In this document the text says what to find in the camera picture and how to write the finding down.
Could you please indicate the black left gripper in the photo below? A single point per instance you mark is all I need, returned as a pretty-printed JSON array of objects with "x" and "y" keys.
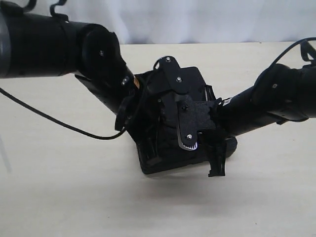
[{"x": 153, "y": 137}]

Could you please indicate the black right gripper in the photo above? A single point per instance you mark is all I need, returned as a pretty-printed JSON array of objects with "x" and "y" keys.
[{"x": 211, "y": 135}]

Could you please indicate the black plastic carrying case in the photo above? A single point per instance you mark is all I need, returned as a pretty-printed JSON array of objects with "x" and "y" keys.
[{"x": 199, "y": 91}]

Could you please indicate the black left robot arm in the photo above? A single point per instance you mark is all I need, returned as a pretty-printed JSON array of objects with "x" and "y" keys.
[{"x": 34, "y": 45}]

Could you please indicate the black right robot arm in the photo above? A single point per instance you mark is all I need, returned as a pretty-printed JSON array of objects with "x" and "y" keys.
[{"x": 279, "y": 95}]

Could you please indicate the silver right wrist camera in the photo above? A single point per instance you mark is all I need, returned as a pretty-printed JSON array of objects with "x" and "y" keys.
[{"x": 192, "y": 118}]

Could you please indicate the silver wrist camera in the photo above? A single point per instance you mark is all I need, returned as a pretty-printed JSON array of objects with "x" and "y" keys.
[
  {"x": 166, "y": 77},
  {"x": 192, "y": 118}
]

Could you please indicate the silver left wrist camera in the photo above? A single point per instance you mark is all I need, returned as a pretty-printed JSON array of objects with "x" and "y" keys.
[{"x": 166, "y": 77}]

